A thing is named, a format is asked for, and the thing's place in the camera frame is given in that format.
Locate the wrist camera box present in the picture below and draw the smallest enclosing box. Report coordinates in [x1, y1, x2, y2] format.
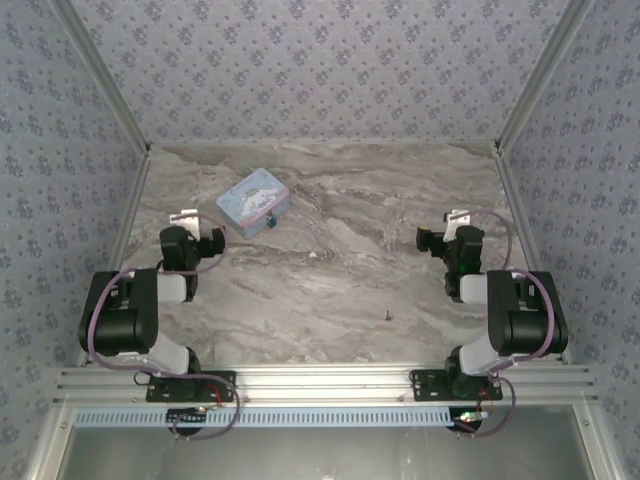
[168, 208, 202, 239]
[442, 208, 472, 240]

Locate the aluminium side rail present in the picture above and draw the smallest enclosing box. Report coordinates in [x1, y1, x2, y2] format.
[74, 147, 152, 369]
[494, 147, 574, 365]

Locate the aluminium frame post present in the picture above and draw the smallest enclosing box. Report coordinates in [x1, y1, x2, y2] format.
[493, 0, 597, 154]
[49, 0, 152, 154]

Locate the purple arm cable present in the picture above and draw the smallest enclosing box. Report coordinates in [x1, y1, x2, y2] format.
[452, 209, 562, 440]
[82, 212, 242, 442]

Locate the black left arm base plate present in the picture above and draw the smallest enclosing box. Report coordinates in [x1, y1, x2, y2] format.
[145, 370, 237, 404]

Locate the small black circuit board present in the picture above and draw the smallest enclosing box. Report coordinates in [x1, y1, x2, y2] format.
[166, 407, 209, 434]
[449, 408, 489, 434]

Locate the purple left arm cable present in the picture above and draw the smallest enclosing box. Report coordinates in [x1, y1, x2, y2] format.
[82, 212, 242, 442]

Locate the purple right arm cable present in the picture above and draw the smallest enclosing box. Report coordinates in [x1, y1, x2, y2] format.
[452, 209, 562, 440]

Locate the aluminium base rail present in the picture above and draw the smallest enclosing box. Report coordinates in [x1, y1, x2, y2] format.
[47, 364, 599, 405]

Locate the slotted pale blue cable duct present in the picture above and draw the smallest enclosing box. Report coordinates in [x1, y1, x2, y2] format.
[73, 405, 464, 429]

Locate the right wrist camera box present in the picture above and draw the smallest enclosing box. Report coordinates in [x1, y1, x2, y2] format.
[442, 208, 472, 240]

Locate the pastel cartoon tin box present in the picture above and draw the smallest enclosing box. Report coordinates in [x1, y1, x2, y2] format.
[215, 168, 292, 241]

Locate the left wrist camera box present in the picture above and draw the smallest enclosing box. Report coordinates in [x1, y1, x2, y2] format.
[168, 208, 202, 239]

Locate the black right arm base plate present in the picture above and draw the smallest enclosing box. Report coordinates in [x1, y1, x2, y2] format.
[409, 368, 504, 404]

